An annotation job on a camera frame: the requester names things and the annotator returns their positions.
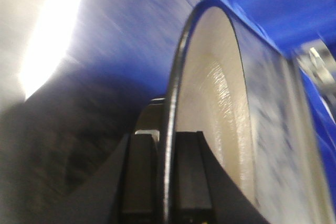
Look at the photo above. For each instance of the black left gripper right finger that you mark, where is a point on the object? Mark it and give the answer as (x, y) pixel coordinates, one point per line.
(203, 191)

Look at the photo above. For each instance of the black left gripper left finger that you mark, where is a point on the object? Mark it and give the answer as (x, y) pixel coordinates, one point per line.
(136, 189)

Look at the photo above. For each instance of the beige plate with black rim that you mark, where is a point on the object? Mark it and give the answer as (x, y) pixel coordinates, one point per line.
(207, 93)

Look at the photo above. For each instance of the large blue crate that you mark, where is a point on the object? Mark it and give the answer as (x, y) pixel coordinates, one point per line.
(293, 134)

